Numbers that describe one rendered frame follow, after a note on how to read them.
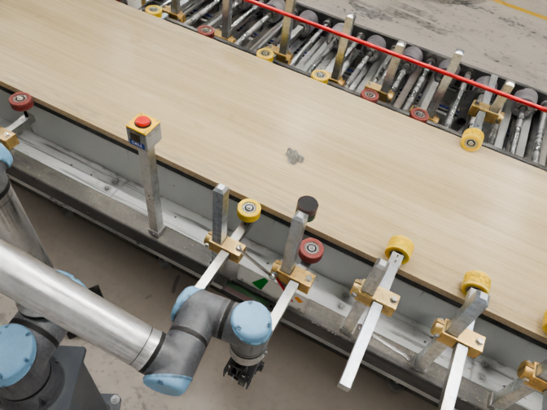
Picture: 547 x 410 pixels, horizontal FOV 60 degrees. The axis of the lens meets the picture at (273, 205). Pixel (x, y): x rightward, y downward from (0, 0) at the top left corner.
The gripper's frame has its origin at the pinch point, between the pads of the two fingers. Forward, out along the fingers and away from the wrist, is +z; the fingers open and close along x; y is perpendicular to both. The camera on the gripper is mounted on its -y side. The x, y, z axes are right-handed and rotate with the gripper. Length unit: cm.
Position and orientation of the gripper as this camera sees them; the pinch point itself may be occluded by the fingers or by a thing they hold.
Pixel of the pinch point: (246, 370)
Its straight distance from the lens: 139.3
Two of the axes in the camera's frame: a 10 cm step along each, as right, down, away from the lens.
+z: -1.1, 6.3, 7.7
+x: 8.8, 4.2, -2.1
